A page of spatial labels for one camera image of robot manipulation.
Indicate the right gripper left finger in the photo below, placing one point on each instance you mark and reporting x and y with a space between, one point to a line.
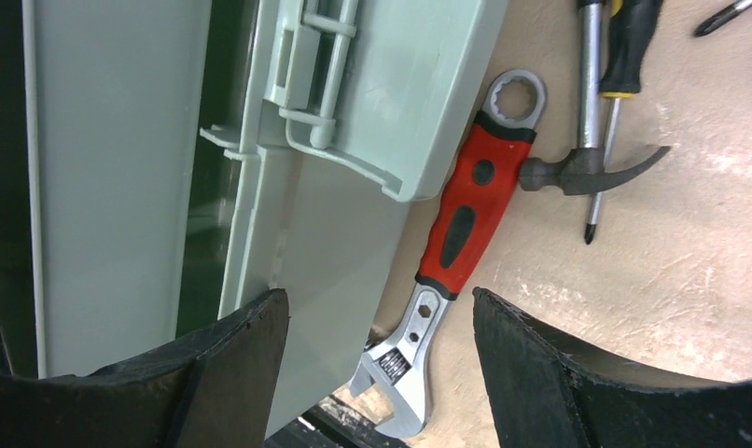
212 387

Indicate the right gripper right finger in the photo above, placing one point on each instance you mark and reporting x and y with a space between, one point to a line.
549 388

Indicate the green plastic tool box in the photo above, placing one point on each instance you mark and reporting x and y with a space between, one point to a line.
164 163

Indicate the black yellow phillips screwdriver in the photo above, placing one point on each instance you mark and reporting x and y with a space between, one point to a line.
631 28

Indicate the red adjustable wrench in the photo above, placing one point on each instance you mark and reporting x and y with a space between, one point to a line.
471 206

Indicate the black pliers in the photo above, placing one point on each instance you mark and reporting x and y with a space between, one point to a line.
721 18

